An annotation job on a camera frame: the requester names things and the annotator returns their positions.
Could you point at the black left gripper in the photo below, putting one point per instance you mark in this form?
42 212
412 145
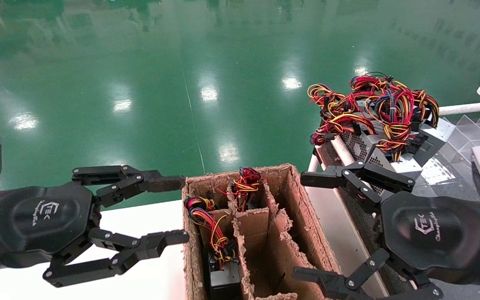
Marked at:
44 216

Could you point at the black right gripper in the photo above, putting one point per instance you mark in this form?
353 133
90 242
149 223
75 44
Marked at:
436 235

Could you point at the brown cardboard box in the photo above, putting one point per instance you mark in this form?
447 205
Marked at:
306 233

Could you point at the cardboard divider insert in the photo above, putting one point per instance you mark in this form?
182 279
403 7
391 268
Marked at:
256 227

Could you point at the clear plastic divider sheets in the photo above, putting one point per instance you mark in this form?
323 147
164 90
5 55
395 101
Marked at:
473 129

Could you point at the short white pipe rail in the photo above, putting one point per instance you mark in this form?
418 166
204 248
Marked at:
342 150

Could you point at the long white pipe rail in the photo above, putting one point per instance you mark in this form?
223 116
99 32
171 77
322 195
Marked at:
469 108

